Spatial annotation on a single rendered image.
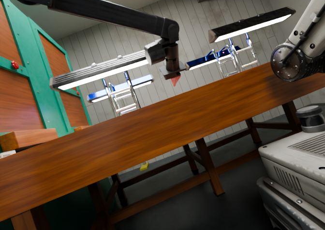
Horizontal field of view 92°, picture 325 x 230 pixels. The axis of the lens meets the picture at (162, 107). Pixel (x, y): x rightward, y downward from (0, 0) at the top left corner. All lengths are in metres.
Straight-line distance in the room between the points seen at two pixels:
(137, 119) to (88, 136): 0.18
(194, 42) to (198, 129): 2.48
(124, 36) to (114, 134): 2.63
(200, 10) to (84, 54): 2.18
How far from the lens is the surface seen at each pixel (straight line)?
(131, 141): 0.58
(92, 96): 1.52
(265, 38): 3.44
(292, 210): 0.63
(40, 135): 0.98
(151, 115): 0.57
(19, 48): 1.35
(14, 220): 0.77
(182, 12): 3.22
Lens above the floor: 0.72
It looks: 2 degrees up
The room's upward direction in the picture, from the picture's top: 20 degrees counter-clockwise
